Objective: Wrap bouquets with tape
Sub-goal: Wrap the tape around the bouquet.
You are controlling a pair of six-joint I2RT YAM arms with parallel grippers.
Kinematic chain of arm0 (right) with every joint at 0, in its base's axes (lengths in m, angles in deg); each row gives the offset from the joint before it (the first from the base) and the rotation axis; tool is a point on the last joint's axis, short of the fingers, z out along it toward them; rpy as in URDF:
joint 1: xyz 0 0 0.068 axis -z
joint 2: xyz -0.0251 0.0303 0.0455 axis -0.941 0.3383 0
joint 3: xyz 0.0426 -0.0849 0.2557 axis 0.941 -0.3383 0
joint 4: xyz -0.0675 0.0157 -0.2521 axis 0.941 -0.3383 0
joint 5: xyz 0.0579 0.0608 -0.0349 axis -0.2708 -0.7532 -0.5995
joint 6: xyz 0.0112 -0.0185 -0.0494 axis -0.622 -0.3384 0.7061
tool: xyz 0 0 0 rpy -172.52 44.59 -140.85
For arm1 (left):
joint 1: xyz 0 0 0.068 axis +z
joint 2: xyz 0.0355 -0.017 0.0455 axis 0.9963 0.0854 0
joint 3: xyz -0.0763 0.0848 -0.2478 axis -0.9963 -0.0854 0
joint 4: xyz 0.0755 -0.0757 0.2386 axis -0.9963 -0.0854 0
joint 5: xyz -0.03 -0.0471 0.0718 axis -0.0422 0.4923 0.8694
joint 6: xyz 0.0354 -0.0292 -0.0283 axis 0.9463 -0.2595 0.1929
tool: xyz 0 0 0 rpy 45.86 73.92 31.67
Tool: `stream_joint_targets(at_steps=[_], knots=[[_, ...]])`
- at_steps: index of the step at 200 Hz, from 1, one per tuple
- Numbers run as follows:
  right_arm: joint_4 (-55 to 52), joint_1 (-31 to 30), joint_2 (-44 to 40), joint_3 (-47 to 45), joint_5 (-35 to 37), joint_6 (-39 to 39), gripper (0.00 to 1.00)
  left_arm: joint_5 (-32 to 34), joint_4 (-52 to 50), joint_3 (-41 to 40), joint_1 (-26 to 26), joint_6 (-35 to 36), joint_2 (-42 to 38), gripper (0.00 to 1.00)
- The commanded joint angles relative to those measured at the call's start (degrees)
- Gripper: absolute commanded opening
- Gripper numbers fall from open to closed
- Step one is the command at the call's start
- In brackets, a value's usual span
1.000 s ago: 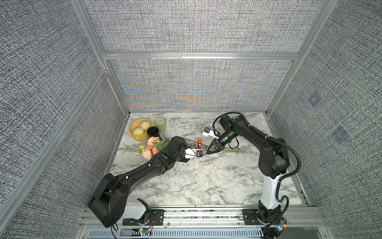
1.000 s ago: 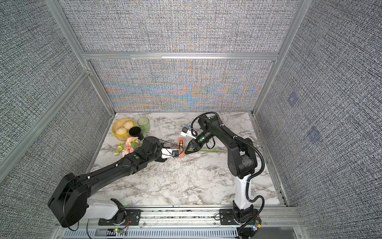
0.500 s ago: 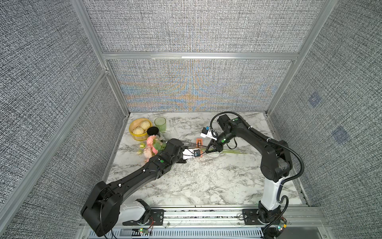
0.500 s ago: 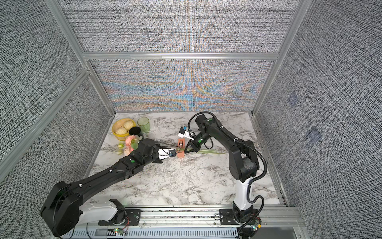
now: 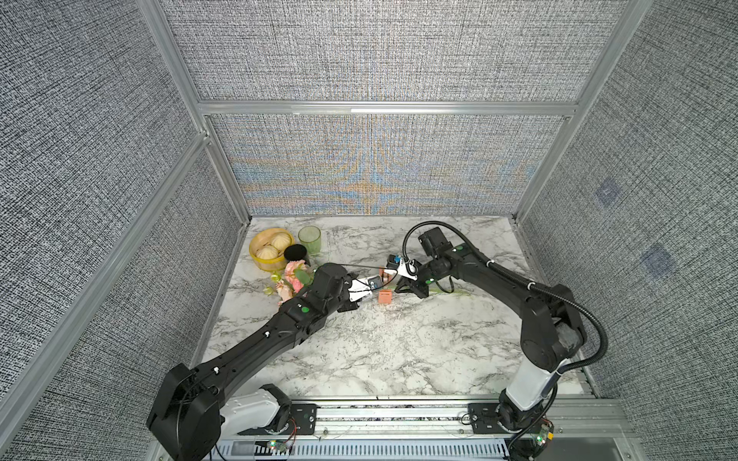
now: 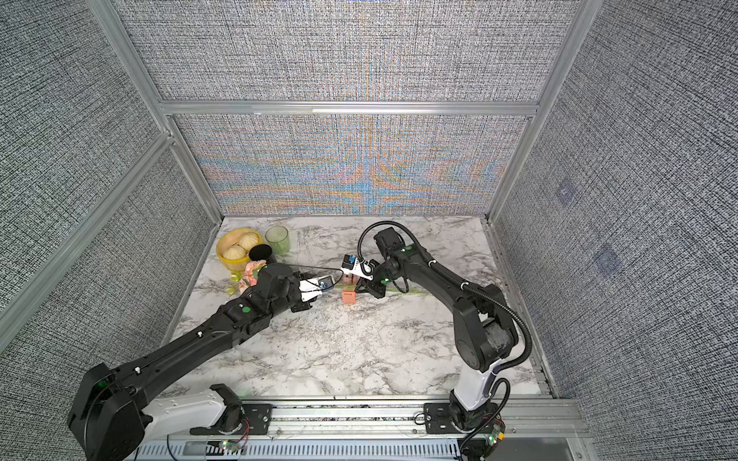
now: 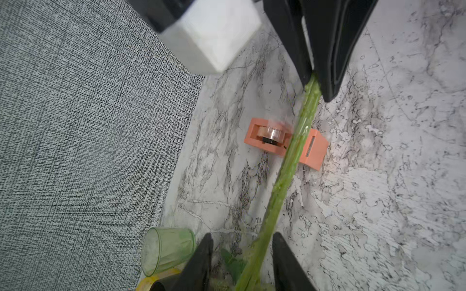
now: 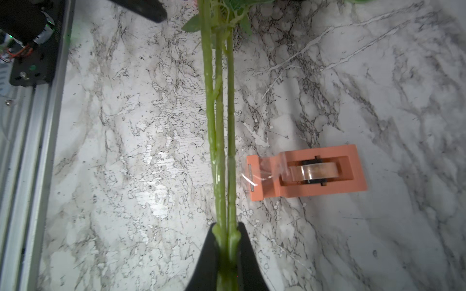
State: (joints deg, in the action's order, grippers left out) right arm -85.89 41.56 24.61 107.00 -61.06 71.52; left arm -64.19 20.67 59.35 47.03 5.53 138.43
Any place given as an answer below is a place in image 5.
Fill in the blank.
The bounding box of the pink flower bouquet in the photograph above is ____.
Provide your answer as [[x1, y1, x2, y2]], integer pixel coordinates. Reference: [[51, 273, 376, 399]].
[[263, 258, 474, 305]]

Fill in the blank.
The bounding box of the orange tape dispenser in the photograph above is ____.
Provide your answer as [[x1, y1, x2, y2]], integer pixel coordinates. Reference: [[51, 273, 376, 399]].
[[378, 270, 396, 305]]

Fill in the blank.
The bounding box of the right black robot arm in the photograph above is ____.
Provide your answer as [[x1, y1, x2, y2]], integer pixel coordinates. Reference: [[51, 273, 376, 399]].
[[387, 221, 609, 436]]

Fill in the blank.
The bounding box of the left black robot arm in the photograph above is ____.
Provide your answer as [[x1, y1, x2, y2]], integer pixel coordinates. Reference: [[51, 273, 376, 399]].
[[146, 263, 357, 460]]

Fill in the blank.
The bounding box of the black mug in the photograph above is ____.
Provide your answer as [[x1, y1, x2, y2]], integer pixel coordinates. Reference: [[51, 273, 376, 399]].
[[284, 244, 311, 265]]

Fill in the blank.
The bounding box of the green glass cup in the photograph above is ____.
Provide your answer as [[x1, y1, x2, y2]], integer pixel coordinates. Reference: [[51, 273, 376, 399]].
[[298, 225, 322, 255]]

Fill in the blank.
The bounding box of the steamed bun in bowl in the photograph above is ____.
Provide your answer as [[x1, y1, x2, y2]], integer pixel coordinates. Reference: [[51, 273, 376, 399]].
[[256, 245, 280, 260]]

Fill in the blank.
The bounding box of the yellow bowl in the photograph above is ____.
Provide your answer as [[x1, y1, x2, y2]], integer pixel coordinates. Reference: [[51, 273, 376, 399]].
[[249, 228, 296, 272]]

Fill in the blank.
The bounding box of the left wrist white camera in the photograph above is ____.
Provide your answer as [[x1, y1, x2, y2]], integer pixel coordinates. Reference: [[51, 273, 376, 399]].
[[349, 276, 384, 302]]

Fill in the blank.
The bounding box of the wrist white camera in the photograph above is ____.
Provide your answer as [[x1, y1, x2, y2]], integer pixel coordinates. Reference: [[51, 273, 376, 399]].
[[349, 276, 384, 302], [384, 255, 419, 280]]

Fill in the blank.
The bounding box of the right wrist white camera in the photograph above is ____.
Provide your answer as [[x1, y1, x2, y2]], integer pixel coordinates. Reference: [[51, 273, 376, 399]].
[[384, 255, 419, 280]]

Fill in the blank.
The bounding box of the aluminium front rail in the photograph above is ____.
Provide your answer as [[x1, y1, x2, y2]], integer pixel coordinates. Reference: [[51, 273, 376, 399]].
[[221, 394, 635, 440]]

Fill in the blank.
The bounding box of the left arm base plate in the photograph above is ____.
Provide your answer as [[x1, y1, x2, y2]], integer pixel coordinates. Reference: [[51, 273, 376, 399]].
[[238, 403, 319, 437]]

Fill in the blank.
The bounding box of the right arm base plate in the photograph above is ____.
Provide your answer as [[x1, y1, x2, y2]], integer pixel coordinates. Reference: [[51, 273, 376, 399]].
[[467, 401, 544, 434]]

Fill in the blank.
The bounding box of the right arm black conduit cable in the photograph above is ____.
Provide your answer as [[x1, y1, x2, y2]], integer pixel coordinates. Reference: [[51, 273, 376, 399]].
[[402, 220, 609, 376]]

